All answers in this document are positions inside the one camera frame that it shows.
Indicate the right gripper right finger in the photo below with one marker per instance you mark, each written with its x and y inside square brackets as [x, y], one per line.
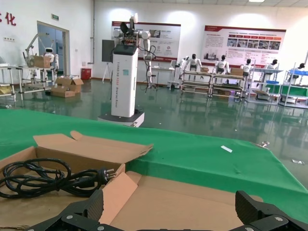
[247, 207]

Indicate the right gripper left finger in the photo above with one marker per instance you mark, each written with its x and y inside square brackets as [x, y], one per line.
[93, 207]

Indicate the cardboard box, oval flap hole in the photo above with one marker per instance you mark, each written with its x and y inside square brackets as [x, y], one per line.
[84, 151]

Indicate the cardboard box, round flap hole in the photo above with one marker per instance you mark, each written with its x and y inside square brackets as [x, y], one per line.
[180, 207]

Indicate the small plastic wrapper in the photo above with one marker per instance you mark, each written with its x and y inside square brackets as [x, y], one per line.
[298, 162]

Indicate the green table cloth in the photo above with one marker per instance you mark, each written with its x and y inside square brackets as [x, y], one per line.
[192, 156]

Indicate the closed cardboard carton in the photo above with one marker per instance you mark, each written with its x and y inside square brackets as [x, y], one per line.
[63, 92]

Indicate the workbench with green cloth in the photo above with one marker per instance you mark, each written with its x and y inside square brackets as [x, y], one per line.
[293, 91]

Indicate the open cardboard carton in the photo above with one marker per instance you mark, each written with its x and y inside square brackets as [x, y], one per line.
[69, 83]

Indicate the white black humanoid robot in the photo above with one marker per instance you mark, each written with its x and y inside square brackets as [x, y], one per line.
[300, 66]
[247, 67]
[222, 63]
[193, 62]
[273, 65]

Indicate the cardboard carton on bench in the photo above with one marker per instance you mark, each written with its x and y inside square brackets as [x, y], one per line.
[41, 61]

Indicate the small white humanoid robot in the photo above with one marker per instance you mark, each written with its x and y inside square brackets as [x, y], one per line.
[50, 56]

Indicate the black panel on stand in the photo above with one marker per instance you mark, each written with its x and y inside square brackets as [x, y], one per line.
[107, 50]

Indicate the blue glass doorway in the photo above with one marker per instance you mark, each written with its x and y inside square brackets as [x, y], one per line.
[51, 48]

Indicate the green exit sign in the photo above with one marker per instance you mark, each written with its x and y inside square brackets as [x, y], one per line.
[55, 16]

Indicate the ceiling light panel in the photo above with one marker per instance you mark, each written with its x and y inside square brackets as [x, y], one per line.
[256, 1]

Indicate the metal frame workbench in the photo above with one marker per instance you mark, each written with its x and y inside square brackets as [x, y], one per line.
[228, 84]
[196, 83]
[265, 84]

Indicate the white tube frame bench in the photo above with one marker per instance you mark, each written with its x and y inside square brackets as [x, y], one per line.
[24, 79]

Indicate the wide wall poster board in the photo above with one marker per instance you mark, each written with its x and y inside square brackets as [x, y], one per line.
[245, 45]

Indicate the grey wall pipe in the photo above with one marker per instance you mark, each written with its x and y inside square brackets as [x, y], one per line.
[92, 31]

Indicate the wall poster board, red header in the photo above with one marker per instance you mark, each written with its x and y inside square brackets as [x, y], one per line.
[166, 41]

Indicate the white wall outlets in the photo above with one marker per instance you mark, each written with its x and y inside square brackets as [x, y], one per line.
[8, 39]

